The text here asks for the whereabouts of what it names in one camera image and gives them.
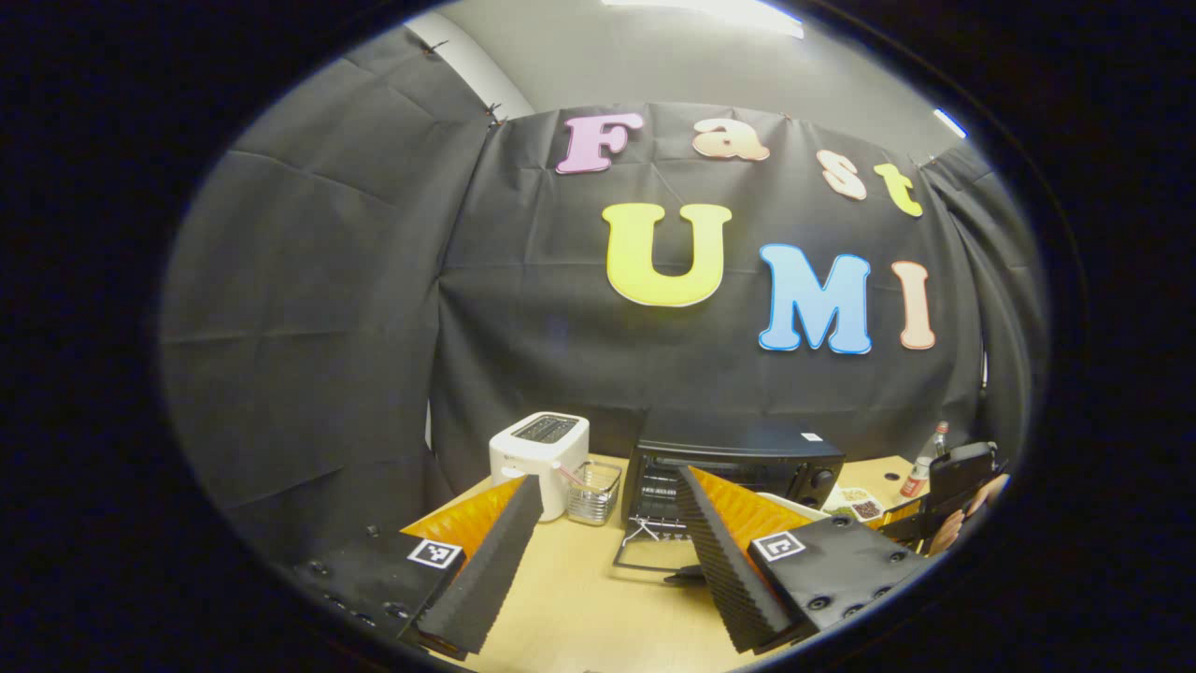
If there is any white divided dish of beans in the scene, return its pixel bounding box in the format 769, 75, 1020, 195
822, 486, 885, 523

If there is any clear plastic water bottle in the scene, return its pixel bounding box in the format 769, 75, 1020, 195
900, 421, 951, 499

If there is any white toaster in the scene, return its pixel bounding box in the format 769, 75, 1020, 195
489, 411, 591, 523

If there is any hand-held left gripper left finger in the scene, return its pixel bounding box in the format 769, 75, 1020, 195
280, 474, 545, 660

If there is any large ceiling light panel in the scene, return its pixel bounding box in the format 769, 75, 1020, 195
603, 0, 805, 39

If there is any black backdrop cloth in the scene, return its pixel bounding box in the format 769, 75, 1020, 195
159, 28, 1047, 562

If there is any metal wire basket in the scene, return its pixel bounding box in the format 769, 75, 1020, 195
566, 460, 624, 527

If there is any black electric oven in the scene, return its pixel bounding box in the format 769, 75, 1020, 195
612, 422, 847, 586

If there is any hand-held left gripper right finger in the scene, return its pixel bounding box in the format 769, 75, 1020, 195
675, 465, 937, 655

